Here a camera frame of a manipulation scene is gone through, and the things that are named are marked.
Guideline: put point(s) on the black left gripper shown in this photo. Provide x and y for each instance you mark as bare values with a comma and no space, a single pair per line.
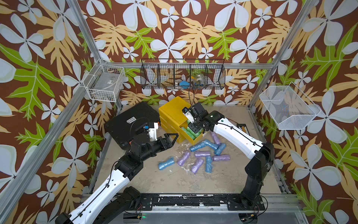
162,146

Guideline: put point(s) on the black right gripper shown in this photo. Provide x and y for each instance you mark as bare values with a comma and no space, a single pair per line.
192,128

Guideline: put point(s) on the green trash bag roll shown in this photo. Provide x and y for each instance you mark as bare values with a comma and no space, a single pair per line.
188,133
193,133

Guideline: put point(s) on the yellow top drawer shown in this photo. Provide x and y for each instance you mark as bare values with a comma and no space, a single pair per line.
185,137

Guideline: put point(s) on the blue trash bag roll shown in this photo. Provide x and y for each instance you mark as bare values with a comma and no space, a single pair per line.
166,163
220,149
197,146
209,164
210,144

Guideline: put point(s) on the purple trash bag roll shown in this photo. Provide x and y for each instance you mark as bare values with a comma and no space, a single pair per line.
181,161
221,158
199,162
202,153
216,139

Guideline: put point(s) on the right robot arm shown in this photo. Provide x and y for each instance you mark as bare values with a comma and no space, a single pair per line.
261,154

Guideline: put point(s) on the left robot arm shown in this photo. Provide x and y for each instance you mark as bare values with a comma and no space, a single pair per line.
114,196

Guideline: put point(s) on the yellow plastic drawer cabinet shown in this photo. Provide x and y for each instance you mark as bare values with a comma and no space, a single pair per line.
171,116

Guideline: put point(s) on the black parallel charging board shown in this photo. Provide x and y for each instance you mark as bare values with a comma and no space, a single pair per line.
243,127

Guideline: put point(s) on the clear jar in basket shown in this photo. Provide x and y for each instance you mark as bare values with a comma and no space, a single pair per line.
199,80

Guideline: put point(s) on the blue object in basket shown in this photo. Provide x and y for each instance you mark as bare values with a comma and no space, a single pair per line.
184,84

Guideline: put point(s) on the black tool case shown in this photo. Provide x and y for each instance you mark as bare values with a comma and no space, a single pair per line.
129,123

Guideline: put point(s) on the white mesh basket right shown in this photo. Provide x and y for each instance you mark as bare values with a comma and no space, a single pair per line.
289,106

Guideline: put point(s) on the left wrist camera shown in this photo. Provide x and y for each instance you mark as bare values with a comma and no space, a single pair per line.
152,128

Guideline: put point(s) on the black wire basket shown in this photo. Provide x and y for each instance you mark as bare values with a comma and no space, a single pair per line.
168,73

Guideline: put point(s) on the white wire basket left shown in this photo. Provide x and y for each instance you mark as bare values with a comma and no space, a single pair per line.
104,81

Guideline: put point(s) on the aluminium frame post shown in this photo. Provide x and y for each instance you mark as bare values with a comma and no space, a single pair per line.
299,21

